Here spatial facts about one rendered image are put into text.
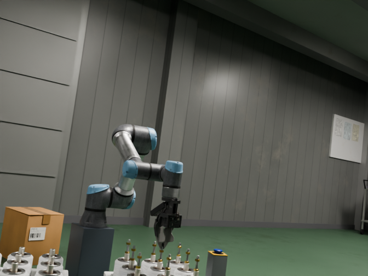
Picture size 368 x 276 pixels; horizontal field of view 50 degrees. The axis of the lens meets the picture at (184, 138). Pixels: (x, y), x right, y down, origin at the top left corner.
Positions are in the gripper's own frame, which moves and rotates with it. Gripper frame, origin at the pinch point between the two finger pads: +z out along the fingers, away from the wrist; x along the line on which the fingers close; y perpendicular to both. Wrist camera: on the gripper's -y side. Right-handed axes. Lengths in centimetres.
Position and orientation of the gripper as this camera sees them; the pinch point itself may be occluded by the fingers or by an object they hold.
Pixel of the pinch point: (161, 245)
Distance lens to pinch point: 171.8
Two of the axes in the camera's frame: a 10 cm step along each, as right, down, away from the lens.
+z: -1.2, 9.9, -0.8
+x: 8.0, 1.5, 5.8
